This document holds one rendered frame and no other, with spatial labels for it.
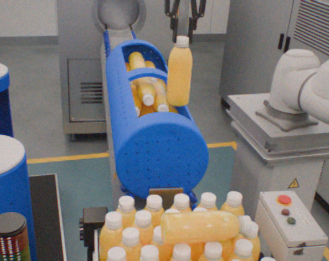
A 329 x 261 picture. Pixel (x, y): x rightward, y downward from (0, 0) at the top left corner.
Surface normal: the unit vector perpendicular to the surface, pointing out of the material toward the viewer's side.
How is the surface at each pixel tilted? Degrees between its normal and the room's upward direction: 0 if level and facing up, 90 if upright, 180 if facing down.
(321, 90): 84
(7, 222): 0
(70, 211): 0
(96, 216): 0
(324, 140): 90
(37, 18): 90
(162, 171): 90
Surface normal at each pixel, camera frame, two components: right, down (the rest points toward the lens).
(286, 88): -0.84, 0.18
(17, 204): 0.88, 0.26
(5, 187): 0.75, 0.34
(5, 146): 0.06, -0.89
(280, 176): 0.27, 0.45
